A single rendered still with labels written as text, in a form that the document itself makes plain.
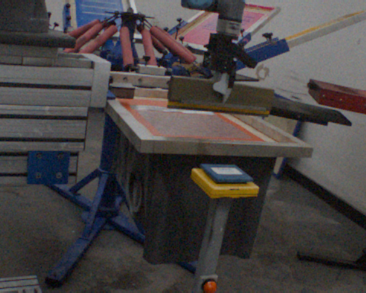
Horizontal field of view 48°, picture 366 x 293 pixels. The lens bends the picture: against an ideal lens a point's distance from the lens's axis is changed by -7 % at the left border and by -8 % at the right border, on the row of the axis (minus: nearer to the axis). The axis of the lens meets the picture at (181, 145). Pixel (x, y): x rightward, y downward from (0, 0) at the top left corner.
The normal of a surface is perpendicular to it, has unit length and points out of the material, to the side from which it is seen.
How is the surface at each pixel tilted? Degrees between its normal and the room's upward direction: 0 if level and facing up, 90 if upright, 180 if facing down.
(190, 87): 90
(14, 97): 90
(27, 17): 73
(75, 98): 90
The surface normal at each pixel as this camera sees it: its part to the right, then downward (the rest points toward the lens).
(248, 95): 0.34, 0.31
